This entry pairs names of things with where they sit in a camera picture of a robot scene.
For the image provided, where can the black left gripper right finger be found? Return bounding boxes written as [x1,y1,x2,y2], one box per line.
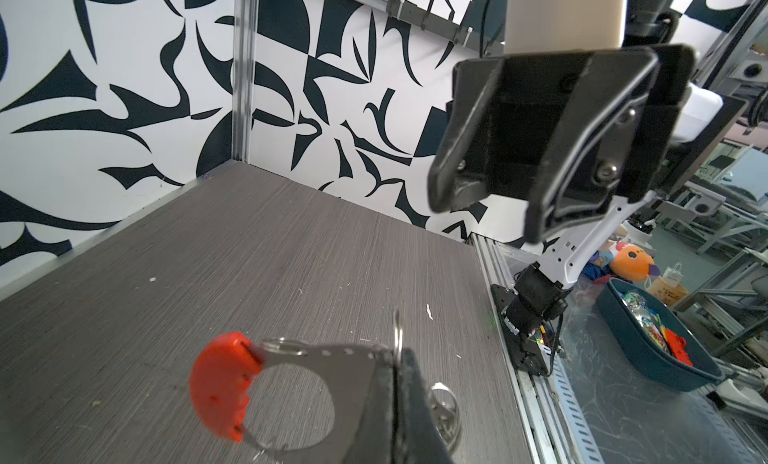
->
[395,348,452,463]

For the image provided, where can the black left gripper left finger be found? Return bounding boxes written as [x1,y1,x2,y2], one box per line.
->
[323,349,399,463]

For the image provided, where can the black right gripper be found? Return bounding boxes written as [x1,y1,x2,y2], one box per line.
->
[427,44,696,243]

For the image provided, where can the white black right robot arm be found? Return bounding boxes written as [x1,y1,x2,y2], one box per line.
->
[427,0,721,337]

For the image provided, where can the orange plush toy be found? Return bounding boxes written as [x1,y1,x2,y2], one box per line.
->
[609,242,661,282]

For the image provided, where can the colourful items in bin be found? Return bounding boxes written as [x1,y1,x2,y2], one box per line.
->
[622,291,693,366]

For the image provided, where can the teal plastic bin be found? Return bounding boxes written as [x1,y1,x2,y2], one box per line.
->
[596,278,724,392]

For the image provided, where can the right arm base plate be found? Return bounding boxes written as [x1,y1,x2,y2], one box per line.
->
[490,284,567,377]

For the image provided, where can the aluminium rail base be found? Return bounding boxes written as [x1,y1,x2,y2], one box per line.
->
[470,234,603,463]

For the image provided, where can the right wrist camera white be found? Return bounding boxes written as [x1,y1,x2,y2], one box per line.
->
[670,83,723,144]

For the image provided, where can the grey wall hook rack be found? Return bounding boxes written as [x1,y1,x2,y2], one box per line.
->
[385,0,484,55]

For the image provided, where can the aluminium frame corner post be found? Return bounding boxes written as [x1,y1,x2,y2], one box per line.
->
[232,0,259,163]

